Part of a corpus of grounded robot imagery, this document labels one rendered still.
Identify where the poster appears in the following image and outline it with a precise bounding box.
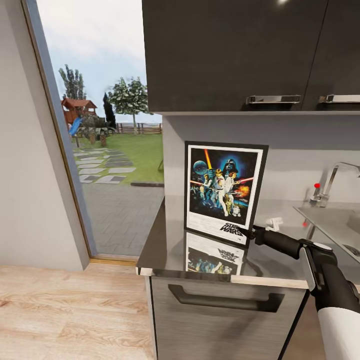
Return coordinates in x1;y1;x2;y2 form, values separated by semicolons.
184;140;269;249

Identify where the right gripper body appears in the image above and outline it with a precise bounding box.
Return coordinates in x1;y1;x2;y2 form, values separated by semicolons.
254;228;289;253

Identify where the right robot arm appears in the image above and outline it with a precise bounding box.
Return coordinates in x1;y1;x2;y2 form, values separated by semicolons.
236;218;360;360

